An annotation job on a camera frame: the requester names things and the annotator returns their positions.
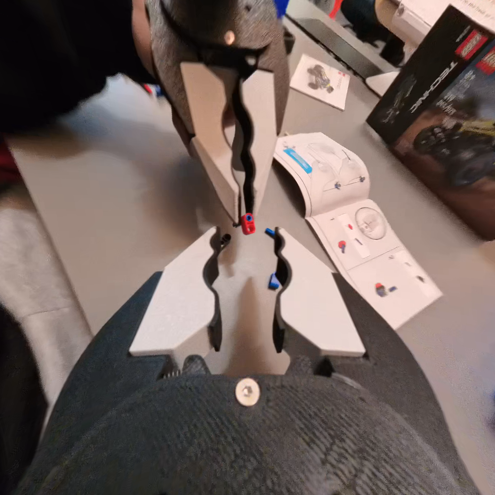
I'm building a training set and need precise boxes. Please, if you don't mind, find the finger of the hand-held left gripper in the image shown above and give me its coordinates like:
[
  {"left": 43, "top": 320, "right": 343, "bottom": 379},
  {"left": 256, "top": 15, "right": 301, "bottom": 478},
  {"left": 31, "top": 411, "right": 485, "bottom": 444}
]
[
  {"left": 231, "top": 71, "right": 279, "bottom": 216},
  {"left": 180, "top": 61, "right": 241, "bottom": 224}
]

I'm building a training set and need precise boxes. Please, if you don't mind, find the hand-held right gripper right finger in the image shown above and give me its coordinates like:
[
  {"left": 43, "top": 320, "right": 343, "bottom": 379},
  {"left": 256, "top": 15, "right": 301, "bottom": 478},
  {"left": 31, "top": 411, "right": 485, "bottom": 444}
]
[{"left": 273, "top": 227, "right": 367, "bottom": 358}]

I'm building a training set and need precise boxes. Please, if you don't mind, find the open instruction booklet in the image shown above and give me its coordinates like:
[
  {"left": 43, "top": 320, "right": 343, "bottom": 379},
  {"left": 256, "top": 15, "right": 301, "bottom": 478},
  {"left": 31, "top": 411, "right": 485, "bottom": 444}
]
[{"left": 273, "top": 133, "right": 443, "bottom": 330}]

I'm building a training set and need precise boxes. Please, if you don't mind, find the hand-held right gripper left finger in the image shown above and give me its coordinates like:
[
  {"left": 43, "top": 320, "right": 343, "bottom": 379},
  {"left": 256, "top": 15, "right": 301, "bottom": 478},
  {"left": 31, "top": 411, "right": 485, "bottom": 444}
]
[{"left": 129, "top": 226, "right": 224, "bottom": 367}]

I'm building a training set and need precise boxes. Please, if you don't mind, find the person's left hand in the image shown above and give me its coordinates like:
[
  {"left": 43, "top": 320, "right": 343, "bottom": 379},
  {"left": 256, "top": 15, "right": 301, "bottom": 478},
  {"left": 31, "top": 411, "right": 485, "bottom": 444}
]
[{"left": 171, "top": 112, "right": 196, "bottom": 156}]

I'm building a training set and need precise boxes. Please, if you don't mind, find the person's left forearm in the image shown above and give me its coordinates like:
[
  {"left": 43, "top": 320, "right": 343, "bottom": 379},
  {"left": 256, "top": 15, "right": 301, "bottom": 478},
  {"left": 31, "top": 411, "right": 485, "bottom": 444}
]
[{"left": 0, "top": 0, "right": 155, "bottom": 134}]

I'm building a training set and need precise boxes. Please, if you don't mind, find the grey lap cloth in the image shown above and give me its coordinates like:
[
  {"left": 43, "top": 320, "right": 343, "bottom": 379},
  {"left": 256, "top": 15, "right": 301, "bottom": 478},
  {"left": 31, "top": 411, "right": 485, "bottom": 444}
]
[{"left": 0, "top": 209, "right": 93, "bottom": 410}]

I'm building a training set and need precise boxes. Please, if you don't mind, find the red cloth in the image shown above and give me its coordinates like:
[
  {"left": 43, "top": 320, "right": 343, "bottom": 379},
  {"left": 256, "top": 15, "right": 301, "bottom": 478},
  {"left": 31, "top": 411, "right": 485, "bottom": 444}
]
[{"left": 0, "top": 141, "right": 22, "bottom": 186}]

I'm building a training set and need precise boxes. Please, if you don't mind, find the closed instruction booklet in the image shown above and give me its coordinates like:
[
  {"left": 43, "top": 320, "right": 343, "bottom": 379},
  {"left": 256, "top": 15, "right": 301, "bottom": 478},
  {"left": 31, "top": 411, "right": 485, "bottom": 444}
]
[{"left": 290, "top": 54, "right": 350, "bottom": 111}]

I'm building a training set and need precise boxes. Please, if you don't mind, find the lego set box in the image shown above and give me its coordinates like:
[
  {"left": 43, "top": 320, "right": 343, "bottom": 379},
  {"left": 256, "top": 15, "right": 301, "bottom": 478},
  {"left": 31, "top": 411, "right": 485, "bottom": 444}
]
[{"left": 365, "top": 4, "right": 495, "bottom": 241}]

